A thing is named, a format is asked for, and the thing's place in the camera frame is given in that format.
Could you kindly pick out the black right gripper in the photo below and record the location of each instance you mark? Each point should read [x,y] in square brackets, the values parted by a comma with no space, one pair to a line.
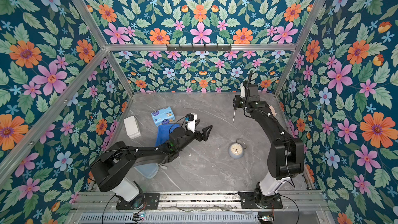
[239,98]

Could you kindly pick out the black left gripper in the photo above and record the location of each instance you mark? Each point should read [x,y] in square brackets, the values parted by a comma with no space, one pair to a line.
[204,135]

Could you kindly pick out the black yellow screwdriver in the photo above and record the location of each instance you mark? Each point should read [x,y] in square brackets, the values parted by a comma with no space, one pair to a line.
[234,112]

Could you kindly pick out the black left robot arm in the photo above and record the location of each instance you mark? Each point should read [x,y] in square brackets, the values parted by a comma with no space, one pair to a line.
[200,166]

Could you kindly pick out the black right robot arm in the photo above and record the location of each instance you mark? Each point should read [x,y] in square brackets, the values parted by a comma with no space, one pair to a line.
[285,159]

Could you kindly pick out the blue plastic bin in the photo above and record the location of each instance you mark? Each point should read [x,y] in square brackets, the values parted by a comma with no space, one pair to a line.
[163,133]

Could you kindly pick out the blue tissue box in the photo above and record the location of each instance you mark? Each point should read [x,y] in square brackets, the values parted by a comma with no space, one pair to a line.
[163,116]

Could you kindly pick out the light blue container lid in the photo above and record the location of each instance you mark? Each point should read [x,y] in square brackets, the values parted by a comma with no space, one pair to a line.
[148,171]

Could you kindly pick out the white rectangular box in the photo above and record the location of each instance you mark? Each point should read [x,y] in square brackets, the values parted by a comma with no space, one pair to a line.
[131,127]

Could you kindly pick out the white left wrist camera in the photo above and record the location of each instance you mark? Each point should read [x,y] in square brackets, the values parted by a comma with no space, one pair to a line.
[191,122]

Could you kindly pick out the black hook rail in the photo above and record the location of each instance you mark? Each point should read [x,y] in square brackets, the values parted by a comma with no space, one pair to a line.
[204,47]

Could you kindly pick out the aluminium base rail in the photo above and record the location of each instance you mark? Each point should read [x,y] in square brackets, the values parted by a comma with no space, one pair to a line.
[202,207]

